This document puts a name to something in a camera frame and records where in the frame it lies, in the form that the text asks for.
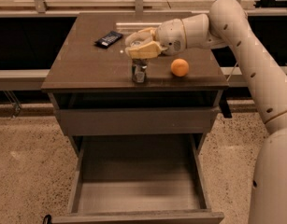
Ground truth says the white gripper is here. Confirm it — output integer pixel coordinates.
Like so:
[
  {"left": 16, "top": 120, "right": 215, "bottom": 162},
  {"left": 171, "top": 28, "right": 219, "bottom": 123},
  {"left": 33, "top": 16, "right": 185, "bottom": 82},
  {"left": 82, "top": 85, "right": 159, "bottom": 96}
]
[{"left": 125, "top": 19, "right": 186, "bottom": 59}]

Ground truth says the silver redbull can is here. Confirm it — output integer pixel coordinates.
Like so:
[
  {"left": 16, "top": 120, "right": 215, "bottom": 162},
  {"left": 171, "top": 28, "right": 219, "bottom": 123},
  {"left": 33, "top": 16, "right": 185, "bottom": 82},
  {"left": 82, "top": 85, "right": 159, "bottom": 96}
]
[{"left": 132, "top": 59, "right": 148, "bottom": 83}]

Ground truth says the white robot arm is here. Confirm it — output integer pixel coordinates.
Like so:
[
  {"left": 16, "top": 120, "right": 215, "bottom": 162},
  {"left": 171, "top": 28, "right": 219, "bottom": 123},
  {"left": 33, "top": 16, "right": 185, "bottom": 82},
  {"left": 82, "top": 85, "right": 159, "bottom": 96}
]
[{"left": 125, "top": 0, "right": 287, "bottom": 224}]

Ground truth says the grey drawer cabinet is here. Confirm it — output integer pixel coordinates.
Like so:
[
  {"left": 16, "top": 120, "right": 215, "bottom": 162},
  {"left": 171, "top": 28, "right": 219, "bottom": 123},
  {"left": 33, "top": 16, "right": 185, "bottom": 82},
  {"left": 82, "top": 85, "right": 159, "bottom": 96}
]
[{"left": 40, "top": 11, "right": 230, "bottom": 224}]

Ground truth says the closed grey top drawer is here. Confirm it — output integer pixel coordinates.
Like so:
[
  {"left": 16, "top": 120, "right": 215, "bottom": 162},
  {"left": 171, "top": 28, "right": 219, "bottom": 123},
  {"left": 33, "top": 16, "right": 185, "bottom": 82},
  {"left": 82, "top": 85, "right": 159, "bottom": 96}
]
[{"left": 56, "top": 107, "right": 219, "bottom": 136}]

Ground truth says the open grey middle drawer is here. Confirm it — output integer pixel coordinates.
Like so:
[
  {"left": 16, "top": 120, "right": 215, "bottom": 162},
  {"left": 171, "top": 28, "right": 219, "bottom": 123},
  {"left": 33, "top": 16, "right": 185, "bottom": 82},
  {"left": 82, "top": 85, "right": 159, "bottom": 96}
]
[{"left": 52, "top": 134, "right": 223, "bottom": 224}]

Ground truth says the orange fruit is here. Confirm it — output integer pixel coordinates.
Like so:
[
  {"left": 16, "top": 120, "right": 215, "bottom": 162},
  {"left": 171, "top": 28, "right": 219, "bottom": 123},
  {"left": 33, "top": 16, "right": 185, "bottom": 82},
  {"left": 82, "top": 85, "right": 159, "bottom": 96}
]
[{"left": 171, "top": 59, "right": 189, "bottom": 77}]

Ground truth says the dark blue snack packet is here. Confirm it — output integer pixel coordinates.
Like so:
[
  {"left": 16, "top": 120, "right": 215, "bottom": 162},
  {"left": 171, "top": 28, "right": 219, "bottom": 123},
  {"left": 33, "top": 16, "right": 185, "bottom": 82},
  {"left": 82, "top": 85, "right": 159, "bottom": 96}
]
[{"left": 94, "top": 31, "right": 123, "bottom": 49}]

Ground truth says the white cable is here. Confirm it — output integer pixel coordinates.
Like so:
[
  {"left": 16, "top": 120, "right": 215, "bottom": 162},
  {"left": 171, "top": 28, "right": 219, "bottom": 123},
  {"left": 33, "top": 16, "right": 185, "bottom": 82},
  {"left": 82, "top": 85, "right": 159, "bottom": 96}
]
[{"left": 225, "top": 61, "right": 239, "bottom": 82}]

